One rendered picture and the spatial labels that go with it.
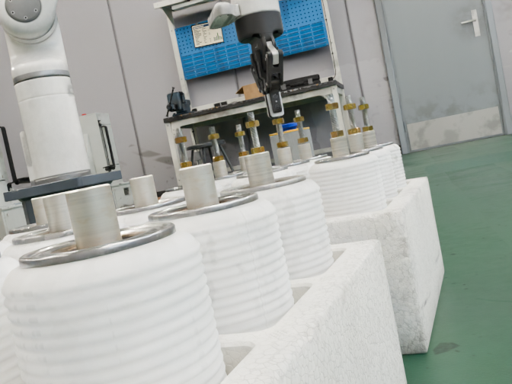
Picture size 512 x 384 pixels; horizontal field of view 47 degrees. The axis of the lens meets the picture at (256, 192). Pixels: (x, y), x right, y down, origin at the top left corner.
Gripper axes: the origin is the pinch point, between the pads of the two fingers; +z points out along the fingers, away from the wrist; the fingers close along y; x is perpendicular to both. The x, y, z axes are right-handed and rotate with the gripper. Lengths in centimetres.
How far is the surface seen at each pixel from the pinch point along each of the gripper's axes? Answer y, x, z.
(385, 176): -10.9, -11.8, 14.2
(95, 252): -66, 27, 10
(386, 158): -10.6, -12.6, 11.5
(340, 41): 446, -200, -83
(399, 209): -26.4, -5.7, 17.2
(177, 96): 437, -34, -57
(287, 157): -1.0, -0.2, 8.7
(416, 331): -26.6, -4.9, 32.2
